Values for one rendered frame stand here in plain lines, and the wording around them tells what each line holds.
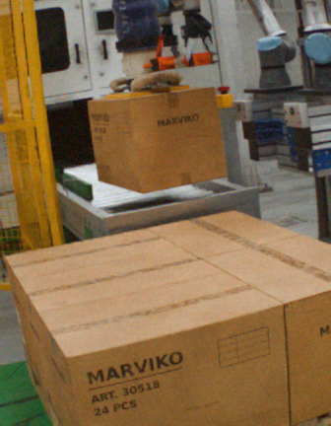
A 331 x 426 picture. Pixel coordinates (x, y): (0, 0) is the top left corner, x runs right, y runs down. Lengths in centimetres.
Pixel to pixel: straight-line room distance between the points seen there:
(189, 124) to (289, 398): 147
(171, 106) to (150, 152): 21
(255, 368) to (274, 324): 13
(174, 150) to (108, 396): 152
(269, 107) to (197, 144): 36
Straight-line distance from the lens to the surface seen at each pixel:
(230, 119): 381
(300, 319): 202
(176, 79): 327
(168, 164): 313
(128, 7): 332
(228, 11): 633
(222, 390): 198
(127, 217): 308
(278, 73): 328
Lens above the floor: 121
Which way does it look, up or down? 11 degrees down
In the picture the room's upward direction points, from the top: 8 degrees counter-clockwise
